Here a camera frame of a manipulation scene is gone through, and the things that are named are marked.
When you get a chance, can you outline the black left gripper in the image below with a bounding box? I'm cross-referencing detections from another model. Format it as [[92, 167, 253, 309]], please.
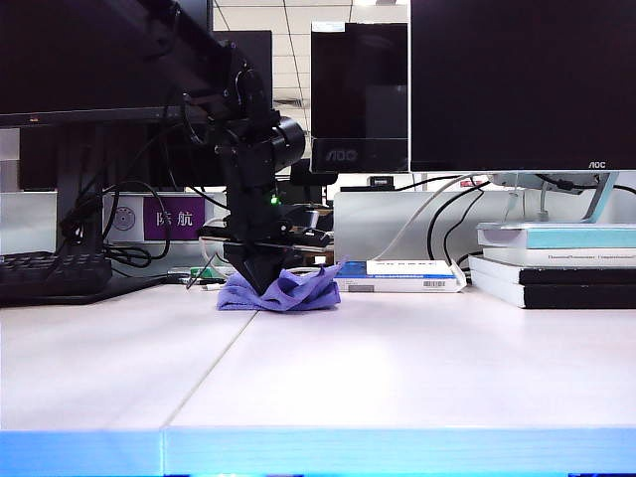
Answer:
[[217, 142, 288, 297]]

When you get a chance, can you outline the purple microfiber rag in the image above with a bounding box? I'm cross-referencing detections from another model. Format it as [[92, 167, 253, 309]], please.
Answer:
[[216, 261, 344, 314]]

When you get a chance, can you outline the small green item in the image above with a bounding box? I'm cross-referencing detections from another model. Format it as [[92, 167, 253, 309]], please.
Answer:
[[167, 266, 216, 287]]

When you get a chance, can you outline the black office chair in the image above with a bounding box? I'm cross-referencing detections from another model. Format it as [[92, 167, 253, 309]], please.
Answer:
[[288, 158, 340, 205]]

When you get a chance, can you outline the purple white desk name plate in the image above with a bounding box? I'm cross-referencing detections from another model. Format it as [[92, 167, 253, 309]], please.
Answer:
[[101, 192, 230, 245]]

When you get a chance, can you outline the white desk partition panel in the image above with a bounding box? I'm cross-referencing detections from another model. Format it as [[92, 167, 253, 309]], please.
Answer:
[[332, 190, 636, 264]]

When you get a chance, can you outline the blue white book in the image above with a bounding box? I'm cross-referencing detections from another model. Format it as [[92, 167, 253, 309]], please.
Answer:
[[333, 259, 462, 295]]

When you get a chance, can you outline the black AOC monitor rear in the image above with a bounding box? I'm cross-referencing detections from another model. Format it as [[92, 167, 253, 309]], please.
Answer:
[[309, 21, 409, 175]]

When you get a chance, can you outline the black aoc monitor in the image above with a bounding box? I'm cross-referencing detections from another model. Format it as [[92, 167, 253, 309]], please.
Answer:
[[408, 0, 636, 174], [309, 21, 409, 175]]

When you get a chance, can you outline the black monitor stand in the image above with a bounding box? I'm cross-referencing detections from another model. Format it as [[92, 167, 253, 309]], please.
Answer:
[[0, 122, 171, 308]]

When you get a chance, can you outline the black keyboard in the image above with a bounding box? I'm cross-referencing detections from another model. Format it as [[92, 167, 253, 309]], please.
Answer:
[[0, 250, 113, 299]]

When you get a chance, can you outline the frosted desk partition panel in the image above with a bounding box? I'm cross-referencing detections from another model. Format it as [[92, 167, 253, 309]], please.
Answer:
[[0, 127, 59, 255]]

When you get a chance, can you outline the black ASUS monitor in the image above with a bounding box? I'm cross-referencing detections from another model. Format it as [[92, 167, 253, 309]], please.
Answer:
[[0, 0, 214, 128]]

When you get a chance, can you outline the teal cover book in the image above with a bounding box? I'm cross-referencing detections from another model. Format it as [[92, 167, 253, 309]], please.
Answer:
[[475, 222, 636, 251]]

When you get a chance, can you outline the black spine book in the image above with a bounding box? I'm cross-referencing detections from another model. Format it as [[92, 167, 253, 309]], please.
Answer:
[[468, 270, 636, 311], [467, 254, 636, 288]]

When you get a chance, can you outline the white teal monitor stand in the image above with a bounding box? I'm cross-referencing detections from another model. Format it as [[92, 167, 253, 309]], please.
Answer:
[[489, 171, 623, 225]]

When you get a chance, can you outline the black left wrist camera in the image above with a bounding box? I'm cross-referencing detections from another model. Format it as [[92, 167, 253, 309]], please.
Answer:
[[198, 207, 335, 252]]

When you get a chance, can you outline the thin white cable loop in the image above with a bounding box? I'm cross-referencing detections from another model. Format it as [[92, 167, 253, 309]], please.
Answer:
[[197, 217, 235, 291]]

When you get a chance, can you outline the black arched cable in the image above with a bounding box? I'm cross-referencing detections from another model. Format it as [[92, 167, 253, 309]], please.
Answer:
[[146, 120, 231, 210]]

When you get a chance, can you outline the grey white thick cable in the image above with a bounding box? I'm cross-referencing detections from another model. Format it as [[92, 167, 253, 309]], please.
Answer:
[[375, 173, 493, 264]]

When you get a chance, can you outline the black looped cable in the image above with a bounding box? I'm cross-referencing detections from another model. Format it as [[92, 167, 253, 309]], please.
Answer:
[[425, 180, 492, 270]]

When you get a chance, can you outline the black cable bundle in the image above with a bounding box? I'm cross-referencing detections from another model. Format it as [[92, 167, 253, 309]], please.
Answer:
[[55, 179, 173, 272]]

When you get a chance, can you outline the black monitor cable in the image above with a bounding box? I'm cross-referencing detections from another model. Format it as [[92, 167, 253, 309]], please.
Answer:
[[532, 172, 636, 198]]

